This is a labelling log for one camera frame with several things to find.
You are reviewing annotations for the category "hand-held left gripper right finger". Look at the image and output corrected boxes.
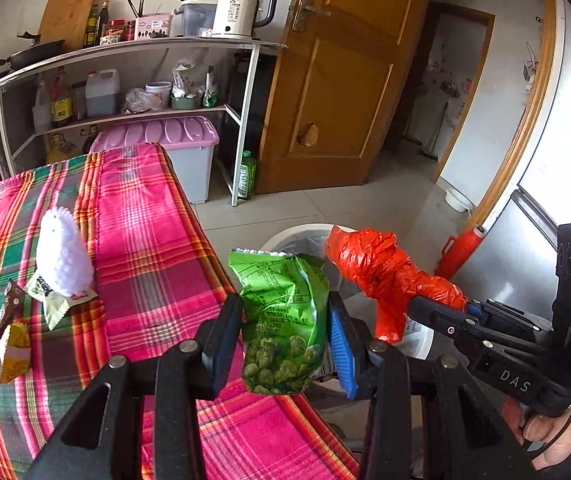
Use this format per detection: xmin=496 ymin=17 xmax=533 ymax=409
xmin=326 ymin=291 xmax=539 ymax=480

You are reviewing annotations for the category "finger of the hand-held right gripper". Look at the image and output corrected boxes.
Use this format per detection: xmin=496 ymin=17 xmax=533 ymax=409
xmin=405 ymin=296 xmax=503 ymax=361
xmin=463 ymin=297 xmax=553 ymax=336

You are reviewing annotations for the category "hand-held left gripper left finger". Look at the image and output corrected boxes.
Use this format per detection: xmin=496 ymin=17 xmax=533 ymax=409
xmin=23 ymin=292 xmax=244 ymax=480

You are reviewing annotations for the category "green snack bag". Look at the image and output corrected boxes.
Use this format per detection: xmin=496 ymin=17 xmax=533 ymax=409
xmin=228 ymin=247 xmax=330 ymax=396

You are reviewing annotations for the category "red plastic bag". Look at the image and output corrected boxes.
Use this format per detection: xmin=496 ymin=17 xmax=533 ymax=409
xmin=324 ymin=224 xmax=469 ymax=345

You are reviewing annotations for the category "grey bin with white rim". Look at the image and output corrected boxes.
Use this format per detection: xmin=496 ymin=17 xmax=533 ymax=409
xmin=260 ymin=222 xmax=436 ymax=361

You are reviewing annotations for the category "person's right hand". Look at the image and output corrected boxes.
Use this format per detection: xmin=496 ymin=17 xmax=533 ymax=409
xmin=503 ymin=400 xmax=571 ymax=471

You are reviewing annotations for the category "red cylinder canister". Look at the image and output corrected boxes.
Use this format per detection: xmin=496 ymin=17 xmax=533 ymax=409
xmin=434 ymin=226 xmax=486 ymax=281

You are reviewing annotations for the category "silver refrigerator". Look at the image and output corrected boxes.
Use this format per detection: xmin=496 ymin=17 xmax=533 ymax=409
xmin=445 ymin=0 xmax=571 ymax=306

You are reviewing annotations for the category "pink green plaid tablecloth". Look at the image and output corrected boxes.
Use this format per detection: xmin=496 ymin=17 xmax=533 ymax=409
xmin=0 ymin=142 xmax=361 ymax=480

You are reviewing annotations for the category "white basin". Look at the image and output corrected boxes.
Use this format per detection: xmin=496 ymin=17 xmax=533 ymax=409
xmin=444 ymin=187 xmax=476 ymax=213

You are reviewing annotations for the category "green plastic bottle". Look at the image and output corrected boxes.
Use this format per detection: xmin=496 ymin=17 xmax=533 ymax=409
xmin=238 ymin=150 xmax=258 ymax=200

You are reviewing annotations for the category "white green snack wrapper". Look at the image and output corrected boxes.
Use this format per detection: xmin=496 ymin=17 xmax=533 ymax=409
xmin=26 ymin=272 xmax=99 ymax=332

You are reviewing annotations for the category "storage box with purple lid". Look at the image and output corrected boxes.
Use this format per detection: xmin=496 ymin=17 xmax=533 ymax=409
xmin=89 ymin=115 xmax=220 ymax=204

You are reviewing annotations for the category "white crocheted cover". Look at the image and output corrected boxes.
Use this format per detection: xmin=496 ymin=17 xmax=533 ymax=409
xmin=36 ymin=207 xmax=97 ymax=298

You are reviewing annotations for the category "small yellow snack wrapper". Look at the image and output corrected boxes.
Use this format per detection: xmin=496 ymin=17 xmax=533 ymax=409
xmin=0 ymin=322 xmax=32 ymax=385

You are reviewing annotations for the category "wooden door knob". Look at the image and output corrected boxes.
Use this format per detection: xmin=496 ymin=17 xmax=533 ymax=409
xmin=295 ymin=122 xmax=320 ymax=147

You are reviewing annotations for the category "orange wooden door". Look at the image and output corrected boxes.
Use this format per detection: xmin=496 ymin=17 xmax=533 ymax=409
xmin=254 ymin=0 xmax=436 ymax=196

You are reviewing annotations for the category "yellow cooking oil bottle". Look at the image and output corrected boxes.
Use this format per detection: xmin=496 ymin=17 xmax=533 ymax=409
xmin=46 ymin=132 xmax=79 ymax=163

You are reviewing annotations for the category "white plastic tub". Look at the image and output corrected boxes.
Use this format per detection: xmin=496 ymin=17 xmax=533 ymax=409
xmin=144 ymin=81 xmax=173 ymax=111

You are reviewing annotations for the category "green white packet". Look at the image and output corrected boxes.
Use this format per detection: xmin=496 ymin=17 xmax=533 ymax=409
xmin=202 ymin=65 xmax=220 ymax=109

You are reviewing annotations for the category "crumpled clear plastic bag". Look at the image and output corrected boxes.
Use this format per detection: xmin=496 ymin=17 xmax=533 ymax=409
xmin=120 ymin=87 xmax=152 ymax=115

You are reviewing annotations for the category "green basket with bags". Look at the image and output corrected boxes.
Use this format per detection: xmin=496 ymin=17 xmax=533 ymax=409
xmin=170 ymin=60 xmax=205 ymax=111

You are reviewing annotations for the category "white plastic jerrycan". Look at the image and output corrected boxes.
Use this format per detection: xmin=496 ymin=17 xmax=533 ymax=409
xmin=84 ymin=68 xmax=120 ymax=117

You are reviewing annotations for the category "soy sauce bottle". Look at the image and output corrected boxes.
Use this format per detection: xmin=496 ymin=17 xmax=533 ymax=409
xmin=48 ymin=66 xmax=74 ymax=128

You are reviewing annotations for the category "clear plastic bottle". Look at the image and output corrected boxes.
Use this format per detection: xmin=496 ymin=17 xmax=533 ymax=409
xmin=32 ymin=80 xmax=52 ymax=133

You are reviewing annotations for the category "white metal shelf unit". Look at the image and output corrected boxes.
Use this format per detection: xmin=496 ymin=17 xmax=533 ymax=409
xmin=0 ymin=35 xmax=289 ymax=208

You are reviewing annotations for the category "pink utensil holder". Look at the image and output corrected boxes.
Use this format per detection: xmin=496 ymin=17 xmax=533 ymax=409
xmin=134 ymin=11 xmax=174 ymax=41

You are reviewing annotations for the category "clear plastic pitcher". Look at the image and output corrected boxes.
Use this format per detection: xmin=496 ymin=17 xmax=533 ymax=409
xmin=174 ymin=0 xmax=219 ymax=38

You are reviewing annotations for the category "white electric kettle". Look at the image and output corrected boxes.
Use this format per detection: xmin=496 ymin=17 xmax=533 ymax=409
xmin=212 ymin=0 xmax=279 ymax=40

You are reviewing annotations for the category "dark glass oil bottle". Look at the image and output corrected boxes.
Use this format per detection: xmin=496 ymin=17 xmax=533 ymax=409
xmin=96 ymin=0 xmax=111 ymax=47
xmin=84 ymin=4 xmax=100 ymax=49

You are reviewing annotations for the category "black wok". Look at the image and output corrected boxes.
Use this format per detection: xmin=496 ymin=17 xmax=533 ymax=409
xmin=6 ymin=32 xmax=66 ymax=71

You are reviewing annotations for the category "wooden cutting board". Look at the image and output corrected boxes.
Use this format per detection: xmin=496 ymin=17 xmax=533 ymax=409
xmin=38 ymin=0 xmax=104 ymax=53

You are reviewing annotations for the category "light wooden door frame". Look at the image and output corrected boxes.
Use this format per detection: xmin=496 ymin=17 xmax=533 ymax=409
xmin=433 ymin=0 xmax=559 ymax=231

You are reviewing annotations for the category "dark wooden door frame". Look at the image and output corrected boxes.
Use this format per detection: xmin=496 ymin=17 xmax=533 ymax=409
xmin=400 ymin=1 xmax=496 ymax=161

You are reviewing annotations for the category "hanging wire rack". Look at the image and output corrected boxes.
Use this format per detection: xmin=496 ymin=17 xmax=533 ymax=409
xmin=521 ymin=42 xmax=541 ymax=93

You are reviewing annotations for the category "metal door handle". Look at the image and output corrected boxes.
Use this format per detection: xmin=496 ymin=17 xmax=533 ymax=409
xmin=288 ymin=0 xmax=332 ymax=33

